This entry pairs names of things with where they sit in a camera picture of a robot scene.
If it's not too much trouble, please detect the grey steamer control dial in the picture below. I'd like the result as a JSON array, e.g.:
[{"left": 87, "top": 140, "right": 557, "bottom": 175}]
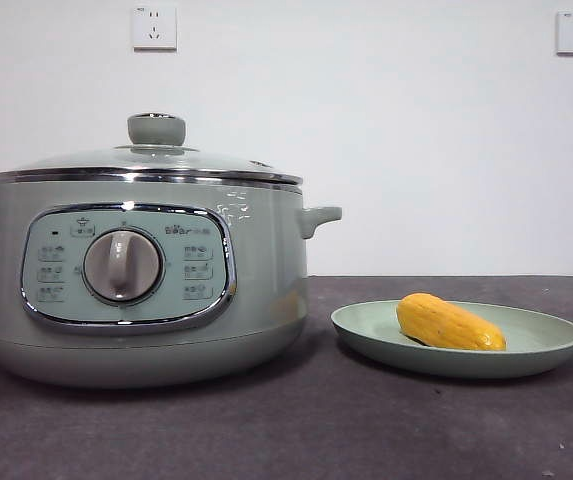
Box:
[{"left": 83, "top": 229, "right": 164, "bottom": 305}]

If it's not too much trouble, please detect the glass lid with green knob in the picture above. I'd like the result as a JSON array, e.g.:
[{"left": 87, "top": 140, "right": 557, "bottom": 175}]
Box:
[{"left": 0, "top": 112, "right": 303, "bottom": 187}]

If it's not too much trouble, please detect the yellow corn cob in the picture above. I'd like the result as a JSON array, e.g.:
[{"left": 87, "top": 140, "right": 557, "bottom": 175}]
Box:
[{"left": 396, "top": 293, "right": 508, "bottom": 353}]

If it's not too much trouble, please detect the pale green round plate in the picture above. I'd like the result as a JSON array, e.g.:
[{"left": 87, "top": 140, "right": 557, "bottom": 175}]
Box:
[{"left": 330, "top": 299, "right": 573, "bottom": 379}]

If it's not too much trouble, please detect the pale green electric steamer pot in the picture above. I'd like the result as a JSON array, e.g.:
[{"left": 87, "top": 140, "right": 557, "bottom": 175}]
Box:
[{"left": 0, "top": 174, "right": 343, "bottom": 390}]

